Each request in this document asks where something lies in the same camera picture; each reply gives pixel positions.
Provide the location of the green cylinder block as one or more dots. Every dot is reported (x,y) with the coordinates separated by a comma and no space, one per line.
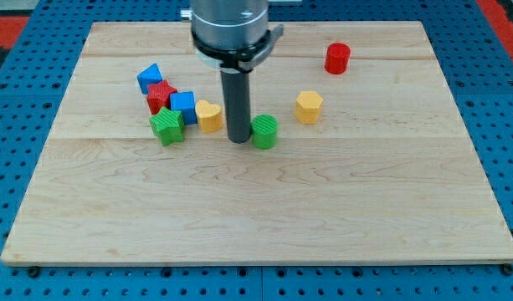
(264,131)

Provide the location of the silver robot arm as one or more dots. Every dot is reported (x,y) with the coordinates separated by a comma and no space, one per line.
(233,35)

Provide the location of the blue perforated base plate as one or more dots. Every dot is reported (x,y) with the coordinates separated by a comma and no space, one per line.
(37,70)

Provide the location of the blue cube block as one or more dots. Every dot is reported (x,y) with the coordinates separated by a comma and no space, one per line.
(184,102)

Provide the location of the red star block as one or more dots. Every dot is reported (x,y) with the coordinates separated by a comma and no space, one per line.
(159,96)

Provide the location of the red cylinder block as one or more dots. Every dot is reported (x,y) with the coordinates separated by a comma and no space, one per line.
(337,58)

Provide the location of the wooden board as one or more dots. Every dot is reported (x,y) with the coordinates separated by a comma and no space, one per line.
(388,175)

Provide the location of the yellow heart block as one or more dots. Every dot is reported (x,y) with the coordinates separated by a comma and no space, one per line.
(210,116)

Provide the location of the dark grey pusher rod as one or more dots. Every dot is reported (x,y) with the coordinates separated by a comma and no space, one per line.
(236,98)

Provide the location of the green star block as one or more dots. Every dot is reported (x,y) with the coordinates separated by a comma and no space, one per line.
(168,126)

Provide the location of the blue triangle block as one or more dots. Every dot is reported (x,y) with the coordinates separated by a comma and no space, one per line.
(151,75)

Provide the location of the yellow hexagon block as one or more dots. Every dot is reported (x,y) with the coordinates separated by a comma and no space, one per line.
(308,107)

